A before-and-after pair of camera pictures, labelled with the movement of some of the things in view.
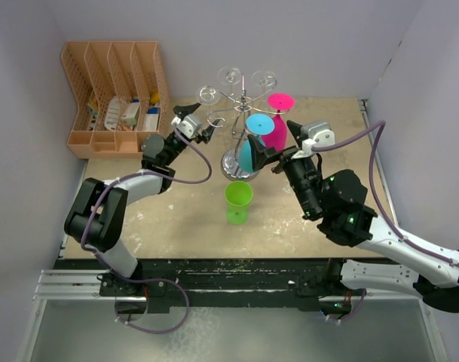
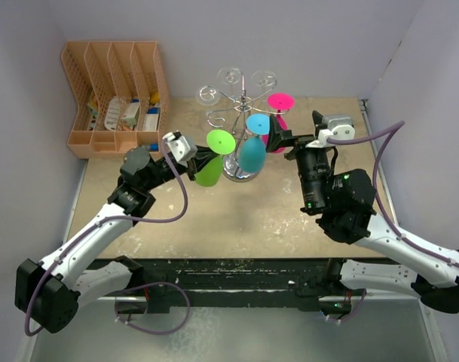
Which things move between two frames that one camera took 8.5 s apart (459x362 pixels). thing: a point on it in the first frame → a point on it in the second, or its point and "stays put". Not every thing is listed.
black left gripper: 182,111 → 203,153
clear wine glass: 265,79 stays put
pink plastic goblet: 278,139 stays put
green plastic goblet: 238,195 → 222,143
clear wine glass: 229,75 stays put
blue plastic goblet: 257,126 stays put
